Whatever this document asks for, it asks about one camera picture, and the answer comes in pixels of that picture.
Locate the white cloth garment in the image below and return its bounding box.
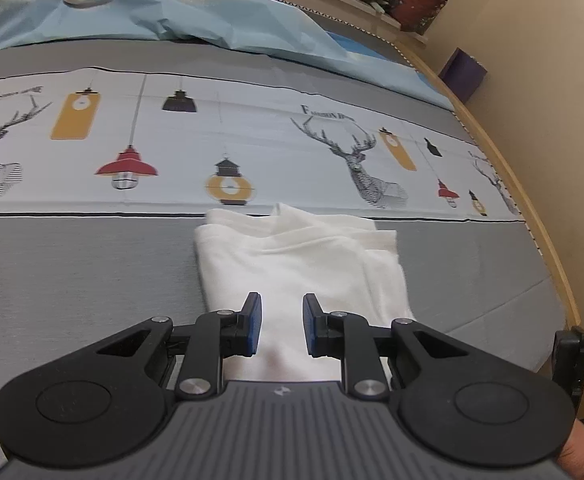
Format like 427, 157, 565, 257
194, 204, 412, 382

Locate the grey patterned bed sheet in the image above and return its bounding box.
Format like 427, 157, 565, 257
0, 39, 569, 480

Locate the purple box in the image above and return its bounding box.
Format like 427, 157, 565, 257
438, 48, 487, 103

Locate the light blue blanket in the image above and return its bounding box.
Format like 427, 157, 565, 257
0, 0, 452, 110

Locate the wooden bed frame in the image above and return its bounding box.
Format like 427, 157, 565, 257
284, 0, 584, 326

